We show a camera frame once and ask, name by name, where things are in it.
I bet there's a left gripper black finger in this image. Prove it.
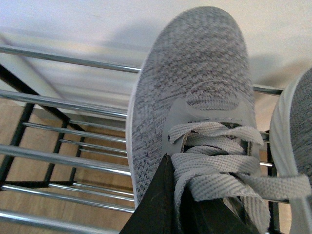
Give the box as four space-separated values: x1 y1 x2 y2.
121 155 255 234

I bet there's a grey knit sneaker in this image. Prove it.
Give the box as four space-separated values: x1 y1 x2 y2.
270 70 312 234
126 6 299 234

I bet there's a black metal shoe rack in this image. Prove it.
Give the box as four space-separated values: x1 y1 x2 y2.
0 45 291 234

